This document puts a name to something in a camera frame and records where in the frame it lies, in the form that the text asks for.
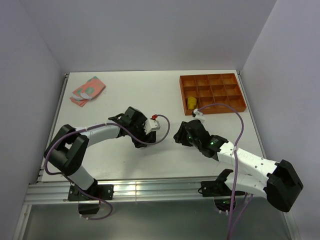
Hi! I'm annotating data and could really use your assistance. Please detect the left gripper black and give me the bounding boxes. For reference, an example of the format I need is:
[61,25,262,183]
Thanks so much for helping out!
[128,120,153,148]

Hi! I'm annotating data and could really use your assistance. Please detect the yellow sock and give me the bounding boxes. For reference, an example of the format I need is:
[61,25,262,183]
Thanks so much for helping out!
[187,96,198,110]

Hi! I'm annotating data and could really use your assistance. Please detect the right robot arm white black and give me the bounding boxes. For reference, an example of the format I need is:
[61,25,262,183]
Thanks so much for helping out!
[173,119,304,213]

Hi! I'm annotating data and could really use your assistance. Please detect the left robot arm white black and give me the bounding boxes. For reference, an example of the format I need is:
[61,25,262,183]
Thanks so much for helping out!
[44,106,161,200]

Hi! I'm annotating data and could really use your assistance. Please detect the pink green patterned socks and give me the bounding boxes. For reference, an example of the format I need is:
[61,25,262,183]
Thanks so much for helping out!
[69,76,106,107]

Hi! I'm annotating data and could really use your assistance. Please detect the orange compartment tray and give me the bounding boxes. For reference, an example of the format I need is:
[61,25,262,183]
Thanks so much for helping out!
[179,73,247,116]

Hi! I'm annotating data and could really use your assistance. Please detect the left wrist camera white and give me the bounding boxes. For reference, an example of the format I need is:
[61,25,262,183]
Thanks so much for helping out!
[144,119,161,135]

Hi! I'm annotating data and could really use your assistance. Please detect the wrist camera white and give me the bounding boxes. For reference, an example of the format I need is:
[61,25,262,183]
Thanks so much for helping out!
[191,108,206,124]
[144,119,161,135]

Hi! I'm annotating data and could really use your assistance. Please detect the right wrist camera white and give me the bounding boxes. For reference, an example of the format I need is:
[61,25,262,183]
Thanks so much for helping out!
[191,108,206,124]

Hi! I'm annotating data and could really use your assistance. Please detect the aluminium frame rail front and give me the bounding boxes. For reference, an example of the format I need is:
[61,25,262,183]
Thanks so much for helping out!
[23,177,216,205]

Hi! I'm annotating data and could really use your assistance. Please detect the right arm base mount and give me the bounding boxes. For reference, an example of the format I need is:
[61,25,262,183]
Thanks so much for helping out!
[197,169,234,214]

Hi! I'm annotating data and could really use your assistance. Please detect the aluminium side rail right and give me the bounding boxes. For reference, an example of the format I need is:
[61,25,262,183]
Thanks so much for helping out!
[236,70,266,159]

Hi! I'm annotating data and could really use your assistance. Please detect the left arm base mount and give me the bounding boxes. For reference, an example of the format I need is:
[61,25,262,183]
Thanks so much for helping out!
[67,184,114,221]

